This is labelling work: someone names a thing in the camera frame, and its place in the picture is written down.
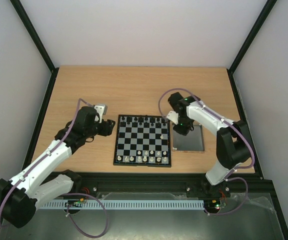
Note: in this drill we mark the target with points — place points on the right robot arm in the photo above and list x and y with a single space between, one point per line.
233 139

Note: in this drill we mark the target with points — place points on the black rook right corner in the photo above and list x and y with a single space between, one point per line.
164 121

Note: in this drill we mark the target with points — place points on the black frame post right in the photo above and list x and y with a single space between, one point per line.
260 20

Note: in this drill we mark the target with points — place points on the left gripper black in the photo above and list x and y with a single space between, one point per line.
107 128

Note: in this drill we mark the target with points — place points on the purple cable floor loop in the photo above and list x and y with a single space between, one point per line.
88 219

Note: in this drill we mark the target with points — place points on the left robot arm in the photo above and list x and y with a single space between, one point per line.
26 192

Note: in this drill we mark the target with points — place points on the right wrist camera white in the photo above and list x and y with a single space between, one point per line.
173 117

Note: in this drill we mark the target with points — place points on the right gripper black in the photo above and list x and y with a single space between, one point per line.
184 128

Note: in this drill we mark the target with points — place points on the metal tray wooden rim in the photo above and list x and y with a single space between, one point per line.
192 142

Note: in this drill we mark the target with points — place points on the black frame post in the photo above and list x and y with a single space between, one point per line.
24 17
260 20

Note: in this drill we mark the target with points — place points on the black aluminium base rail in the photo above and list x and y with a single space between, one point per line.
193 184

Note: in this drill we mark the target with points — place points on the black white chessboard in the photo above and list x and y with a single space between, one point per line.
142 133

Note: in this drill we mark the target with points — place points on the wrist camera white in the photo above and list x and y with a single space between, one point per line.
173 117
101 109

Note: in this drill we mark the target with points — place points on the white slotted cable duct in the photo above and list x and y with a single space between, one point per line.
140 205

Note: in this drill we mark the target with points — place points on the black frame post left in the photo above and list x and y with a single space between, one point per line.
24 17

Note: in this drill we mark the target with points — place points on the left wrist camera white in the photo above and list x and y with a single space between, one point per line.
101 109

